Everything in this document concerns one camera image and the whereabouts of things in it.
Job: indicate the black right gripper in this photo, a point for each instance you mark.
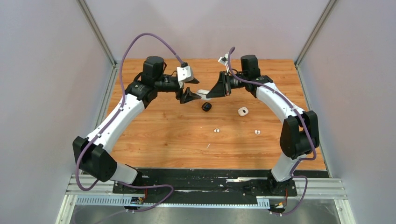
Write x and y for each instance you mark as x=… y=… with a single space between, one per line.
x=221 y=88

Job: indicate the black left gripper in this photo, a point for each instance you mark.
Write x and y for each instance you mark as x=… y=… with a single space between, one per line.
x=187 y=96

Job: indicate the white oval charging case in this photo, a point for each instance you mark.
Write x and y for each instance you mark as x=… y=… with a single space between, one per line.
x=203 y=94

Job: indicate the black glossy charging case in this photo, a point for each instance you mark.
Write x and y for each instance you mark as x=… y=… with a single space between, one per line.
x=206 y=106

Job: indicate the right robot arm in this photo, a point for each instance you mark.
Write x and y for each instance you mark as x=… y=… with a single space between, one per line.
x=299 y=136

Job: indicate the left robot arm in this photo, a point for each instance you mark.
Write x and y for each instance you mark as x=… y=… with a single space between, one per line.
x=93 y=152

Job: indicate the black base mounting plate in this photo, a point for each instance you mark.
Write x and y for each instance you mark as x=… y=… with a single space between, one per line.
x=208 y=186

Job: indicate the aluminium frame rail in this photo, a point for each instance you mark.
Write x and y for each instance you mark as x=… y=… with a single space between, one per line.
x=315 y=189

